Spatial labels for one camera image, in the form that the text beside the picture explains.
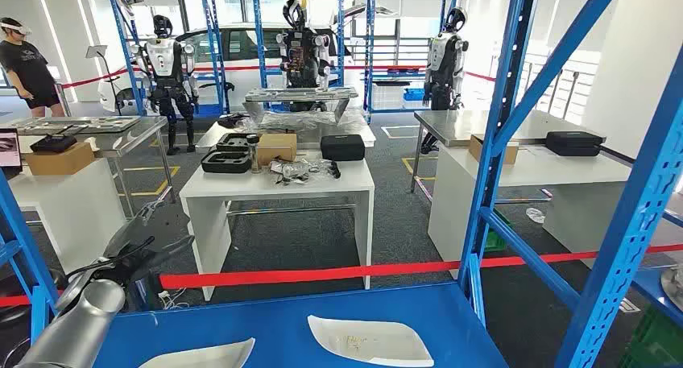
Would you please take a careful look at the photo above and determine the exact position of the open laptop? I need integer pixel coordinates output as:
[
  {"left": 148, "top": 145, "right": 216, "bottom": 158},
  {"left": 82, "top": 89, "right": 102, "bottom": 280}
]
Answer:
[{"left": 0, "top": 129, "right": 23, "bottom": 181}]

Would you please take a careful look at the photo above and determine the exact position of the dark uncovered humanoid robot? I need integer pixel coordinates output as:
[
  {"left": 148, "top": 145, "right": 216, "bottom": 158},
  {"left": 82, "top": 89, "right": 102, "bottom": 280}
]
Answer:
[{"left": 275, "top": 0, "right": 333, "bottom": 114}]

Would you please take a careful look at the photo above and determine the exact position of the grey metal casting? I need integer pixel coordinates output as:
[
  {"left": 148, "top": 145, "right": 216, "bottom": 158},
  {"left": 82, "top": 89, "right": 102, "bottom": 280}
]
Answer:
[{"left": 660, "top": 264, "right": 683, "bottom": 313}]

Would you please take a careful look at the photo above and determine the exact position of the cardboard box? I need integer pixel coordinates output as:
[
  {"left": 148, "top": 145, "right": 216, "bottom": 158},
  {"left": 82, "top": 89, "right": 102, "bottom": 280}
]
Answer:
[
  {"left": 469, "top": 134, "right": 519, "bottom": 166},
  {"left": 257, "top": 133, "right": 298, "bottom": 167},
  {"left": 25, "top": 142, "right": 96, "bottom": 176}
]

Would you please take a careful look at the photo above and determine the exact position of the clear plastic bags pile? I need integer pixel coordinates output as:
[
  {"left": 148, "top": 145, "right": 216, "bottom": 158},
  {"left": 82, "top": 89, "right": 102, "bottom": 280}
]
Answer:
[{"left": 268, "top": 157, "right": 342, "bottom": 187}]

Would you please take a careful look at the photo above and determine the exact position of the black pouch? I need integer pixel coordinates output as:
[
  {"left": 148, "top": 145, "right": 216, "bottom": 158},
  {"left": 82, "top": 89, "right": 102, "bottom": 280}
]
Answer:
[{"left": 217, "top": 113, "right": 250, "bottom": 130}]

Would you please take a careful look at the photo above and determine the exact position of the white car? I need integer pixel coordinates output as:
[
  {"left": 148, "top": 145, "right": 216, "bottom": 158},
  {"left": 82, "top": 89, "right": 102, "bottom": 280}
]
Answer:
[{"left": 98, "top": 23, "right": 369, "bottom": 116}]

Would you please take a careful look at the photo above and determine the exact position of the grey tray of parts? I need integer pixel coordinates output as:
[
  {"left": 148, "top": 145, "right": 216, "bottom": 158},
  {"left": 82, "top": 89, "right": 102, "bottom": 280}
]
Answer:
[{"left": 9, "top": 115, "right": 143, "bottom": 137}]

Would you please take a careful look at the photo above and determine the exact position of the steel bench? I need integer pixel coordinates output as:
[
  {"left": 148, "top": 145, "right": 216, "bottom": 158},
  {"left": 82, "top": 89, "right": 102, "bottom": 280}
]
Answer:
[{"left": 244, "top": 87, "right": 359, "bottom": 126}]

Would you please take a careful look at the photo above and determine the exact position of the black hard case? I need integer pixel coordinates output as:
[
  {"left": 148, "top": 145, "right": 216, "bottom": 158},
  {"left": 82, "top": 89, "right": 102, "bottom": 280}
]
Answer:
[
  {"left": 320, "top": 134, "right": 366, "bottom": 163},
  {"left": 544, "top": 130, "right": 606, "bottom": 158}
]

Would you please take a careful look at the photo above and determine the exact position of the white table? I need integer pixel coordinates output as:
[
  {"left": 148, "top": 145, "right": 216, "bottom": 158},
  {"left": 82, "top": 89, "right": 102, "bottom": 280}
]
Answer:
[
  {"left": 428, "top": 143, "right": 683, "bottom": 273},
  {"left": 194, "top": 114, "right": 377, "bottom": 153},
  {"left": 7, "top": 157, "right": 126, "bottom": 276},
  {"left": 180, "top": 151, "right": 376, "bottom": 303}
]

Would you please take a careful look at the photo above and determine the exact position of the white cable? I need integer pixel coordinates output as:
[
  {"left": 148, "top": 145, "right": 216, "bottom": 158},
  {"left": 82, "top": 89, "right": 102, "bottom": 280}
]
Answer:
[{"left": 159, "top": 287, "right": 188, "bottom": 311}]

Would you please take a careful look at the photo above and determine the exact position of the black foam tray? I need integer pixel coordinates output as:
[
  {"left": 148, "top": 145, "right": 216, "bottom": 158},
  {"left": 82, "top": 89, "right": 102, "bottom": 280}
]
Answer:
[
  {"left": 201, "top": 151, "right": 253, "bottom": 175},
  {"left": 216, "top": 133, "right": 259, "bottom": 153}
]

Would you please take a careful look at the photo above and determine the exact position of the green plastic crate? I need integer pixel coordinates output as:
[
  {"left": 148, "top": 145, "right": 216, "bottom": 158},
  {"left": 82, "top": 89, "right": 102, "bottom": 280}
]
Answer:
[
  {"left": 482, "top": 209, "right": 515, "bottom": 253},
  {"left": 619, "top": 307, "right": 683, "bottom": 368}
]

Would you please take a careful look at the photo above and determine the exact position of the person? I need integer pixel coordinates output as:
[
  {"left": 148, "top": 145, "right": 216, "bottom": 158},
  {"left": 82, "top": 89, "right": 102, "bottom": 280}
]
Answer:
[{"left": 0, "top": 17, "right": 66, "bottom": 118}]

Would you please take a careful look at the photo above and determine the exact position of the black stand with tablet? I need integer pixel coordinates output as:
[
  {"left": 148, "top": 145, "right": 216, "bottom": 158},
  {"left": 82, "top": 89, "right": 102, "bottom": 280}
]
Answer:
[{"left": 85, "top": 44, "right": 125, "bottom": 116}]

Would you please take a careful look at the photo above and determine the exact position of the clear plastic wrap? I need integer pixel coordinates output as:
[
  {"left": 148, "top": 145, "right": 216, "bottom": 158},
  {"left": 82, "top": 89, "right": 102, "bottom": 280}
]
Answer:
[{"left": 234, "top": 109, "right": 370, "bottom": 136}]

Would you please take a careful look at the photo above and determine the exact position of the metal cylinder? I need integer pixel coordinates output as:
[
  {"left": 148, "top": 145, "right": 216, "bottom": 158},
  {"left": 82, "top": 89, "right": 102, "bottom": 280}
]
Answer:
[{"left": 246, "top": 134, "right": 262, "bottom": 175}]

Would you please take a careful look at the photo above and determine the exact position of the clear plastic bin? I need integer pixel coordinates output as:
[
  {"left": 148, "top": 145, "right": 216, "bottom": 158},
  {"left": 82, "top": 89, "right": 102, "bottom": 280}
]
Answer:
[{"left": 371, "top": 82, "right": 405, "bottom": 112}]

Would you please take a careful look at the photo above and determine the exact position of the red barrier tape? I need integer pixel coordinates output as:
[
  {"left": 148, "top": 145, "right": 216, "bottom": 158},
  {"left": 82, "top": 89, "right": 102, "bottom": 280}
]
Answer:
[
  {"left": 0, "top": 242, "right": 683, "bottom": 309},
  {"left": 58, "top": 64, "right": 497, "bottom": 89}
]

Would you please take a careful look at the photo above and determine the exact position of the white curved panel part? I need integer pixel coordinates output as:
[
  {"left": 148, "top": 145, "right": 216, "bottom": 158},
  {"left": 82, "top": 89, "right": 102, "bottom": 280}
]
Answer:
[
  {"left": 137, "top": 337, "right": 256, "bottom": 368},
  {"left": 308, "top": 315, "right": 434, "bottom": 368}
]

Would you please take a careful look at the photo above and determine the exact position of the black router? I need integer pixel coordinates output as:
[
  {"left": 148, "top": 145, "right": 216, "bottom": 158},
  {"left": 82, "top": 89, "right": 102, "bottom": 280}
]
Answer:
[{"left": 29, "top": 125, "right": 78, "bottom": 155}]

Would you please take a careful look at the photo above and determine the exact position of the white black humanoid robot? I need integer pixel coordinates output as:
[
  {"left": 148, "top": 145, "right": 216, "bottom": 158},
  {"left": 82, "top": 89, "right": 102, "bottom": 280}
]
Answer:
[
  {"left": 420, "top": 6, "right": 470, "bottom": 156},
  {"left": 130, "top": 14, "right": 201, "bottom": 156}
]

